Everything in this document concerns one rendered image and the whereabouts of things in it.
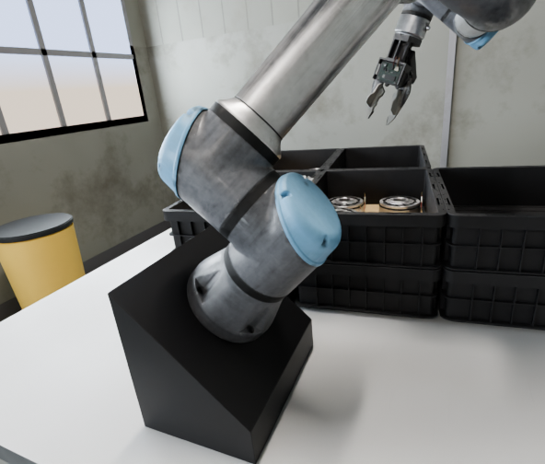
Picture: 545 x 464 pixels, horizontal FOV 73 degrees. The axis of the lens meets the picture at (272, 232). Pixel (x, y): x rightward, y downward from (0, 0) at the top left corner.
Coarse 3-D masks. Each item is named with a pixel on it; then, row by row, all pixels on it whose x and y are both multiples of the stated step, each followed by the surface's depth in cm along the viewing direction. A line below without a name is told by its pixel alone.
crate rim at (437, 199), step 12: (384, 168) 104; (396, 168) 103; (408, 168) 102; (420, 168) 100; (432, 180) 88; (432, 192) 80; (348, 216) 71; (360, 216) 70; (372, 216) 70; (384, 216) 69; (396, 216) 68; (408, 216) 68; (420, 216) 67; (432, 216) 66; (444, 216) 66
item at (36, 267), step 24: (48, 216) 207; (72, 216) 205; (0, 240) 179; (24, 240) 180; (48, 240) 186; (72, 240) 199; (24, 264) 184; (48, 264) 189; (72, 264) 200; (24, 288) 190; (48, 288) 192
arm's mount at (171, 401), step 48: (192, 240) 65; (144, 288) 52; (144, 336) 49; (192, 336) 52; (288, 336) 63; (144, 384) 53; (192, 384) 48; (240, 384) 51; (288, 384) 59; (192, 432) 52; (240, 432) 48
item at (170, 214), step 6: (318, 174) 105; (174, 204) 88; (168, 210) 84; (174, 210) 84; (180, 210) 83; (186, 210) 83; (192, 210) 83; (168, 216) 84; (174, 216) 84; (180, 216) 83; (186, 216) 83; (192, 216) 82; (198, 216) 82
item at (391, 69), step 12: (396, 36) 90; (408, 36) 89; (396, 48) 93; (408, 48) 92; (384, 60) 94; (396, 60) 91; (384, 72) 94; (396, 72) 92; (408, 72) 94; (396, 84) 93
